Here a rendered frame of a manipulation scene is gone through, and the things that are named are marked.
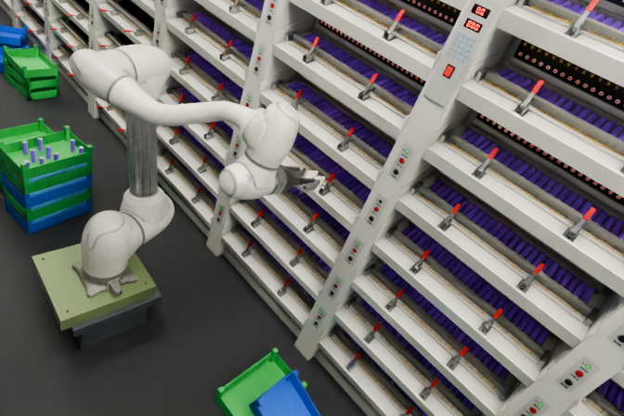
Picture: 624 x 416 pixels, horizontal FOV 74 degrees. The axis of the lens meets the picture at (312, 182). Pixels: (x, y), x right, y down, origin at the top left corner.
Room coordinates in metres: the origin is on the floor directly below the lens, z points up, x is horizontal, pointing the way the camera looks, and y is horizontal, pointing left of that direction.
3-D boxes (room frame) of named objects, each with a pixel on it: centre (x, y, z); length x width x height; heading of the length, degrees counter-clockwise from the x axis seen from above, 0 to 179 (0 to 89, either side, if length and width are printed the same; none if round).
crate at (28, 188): (1.39, 1.15, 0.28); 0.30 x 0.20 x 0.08; 157
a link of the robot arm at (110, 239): (1.01, 0.61, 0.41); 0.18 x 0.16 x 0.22; 168
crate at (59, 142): (1.39, 1.15, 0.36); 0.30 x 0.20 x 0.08; 157
